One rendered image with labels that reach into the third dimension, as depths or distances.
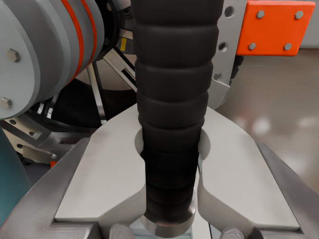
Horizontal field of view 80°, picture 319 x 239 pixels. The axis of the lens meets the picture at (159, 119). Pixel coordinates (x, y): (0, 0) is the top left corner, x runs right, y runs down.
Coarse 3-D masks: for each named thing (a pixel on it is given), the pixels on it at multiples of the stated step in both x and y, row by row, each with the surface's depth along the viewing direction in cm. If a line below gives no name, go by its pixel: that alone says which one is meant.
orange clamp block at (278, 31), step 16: (256, 0) 27; (272, 0) 28; (288, 0) 29; (256, 16) 26; (272, 16) 26; (288, 16) 25; (304, 16) 25; (240, 32) 27; (256, 32) 27; (272, 32) 27; (288, 32) 26; (304, 32) 26; (240, 48) 28; (256, 48) 28; (272, 48) 28; (288, 48) 27
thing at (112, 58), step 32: (96, 0) 38; (128, 0) 34; (128, 32) 37; (96, 64) 42; (128, 64) 40; (64, 96) 55; (96, 96) 45; (128, 96) 61; (64, 128) 47; (96, 128) 47
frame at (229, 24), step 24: (240, 0) 25; (240, 24) 26; (216, 48) 28; (216, 72) 30; (216, 96) 32; (0, 120) 38; (24, 120) 42; (24, 144) 39; (48, 144) 41; (72, 144) 41
